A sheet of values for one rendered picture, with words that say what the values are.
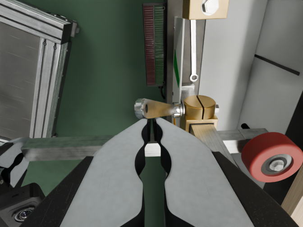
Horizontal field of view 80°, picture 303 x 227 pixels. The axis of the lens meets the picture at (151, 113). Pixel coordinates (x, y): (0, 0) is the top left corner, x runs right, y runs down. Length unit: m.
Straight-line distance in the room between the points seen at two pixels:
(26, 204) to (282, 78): 0.49
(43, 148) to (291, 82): 0.48
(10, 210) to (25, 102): 0.94
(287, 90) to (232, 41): 0.18
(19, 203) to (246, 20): 0.55
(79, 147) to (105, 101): 0.94
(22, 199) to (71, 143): 0.11
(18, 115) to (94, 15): 0.69
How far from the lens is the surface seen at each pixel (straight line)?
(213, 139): 0.26
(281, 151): 0.33
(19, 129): 1.32
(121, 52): 1.14
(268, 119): 0.52
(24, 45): 1.07
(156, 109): 0.15
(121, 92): 1.21
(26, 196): 0.28
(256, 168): 0.33
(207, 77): 0.54
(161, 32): 0.41
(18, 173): 0.40
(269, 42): 0.52
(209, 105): 0.29
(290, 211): 0.49
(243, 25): 0.54
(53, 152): 0.37
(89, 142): 0.34
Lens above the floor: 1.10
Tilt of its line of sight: 60 degrees down
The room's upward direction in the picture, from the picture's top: 178 degrees clockwise
